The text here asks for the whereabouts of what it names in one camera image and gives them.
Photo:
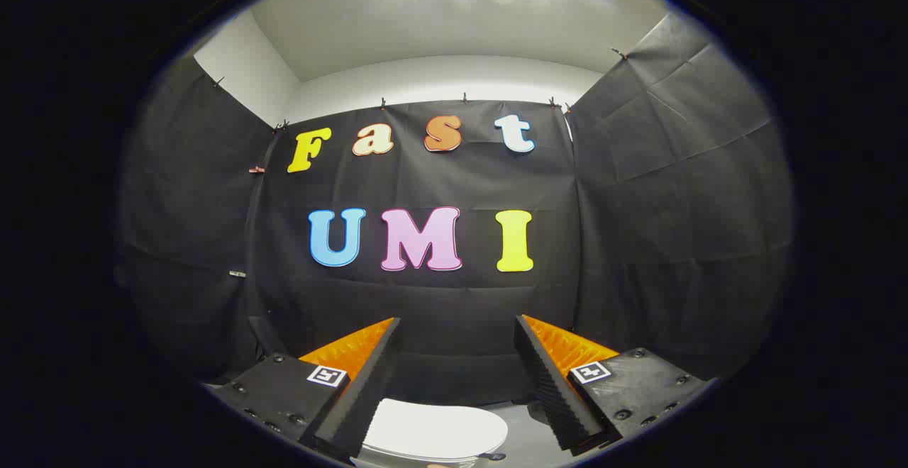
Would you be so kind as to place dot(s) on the black backdrop cloth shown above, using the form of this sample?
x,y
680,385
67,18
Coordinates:
x,y
440,177

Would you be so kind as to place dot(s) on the row of small black clips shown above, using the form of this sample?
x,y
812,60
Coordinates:
x,y
383,103

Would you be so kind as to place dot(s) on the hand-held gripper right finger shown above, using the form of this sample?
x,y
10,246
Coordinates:
x,y
550,383

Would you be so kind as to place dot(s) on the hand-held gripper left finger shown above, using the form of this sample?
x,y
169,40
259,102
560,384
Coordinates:
x,y
369,383

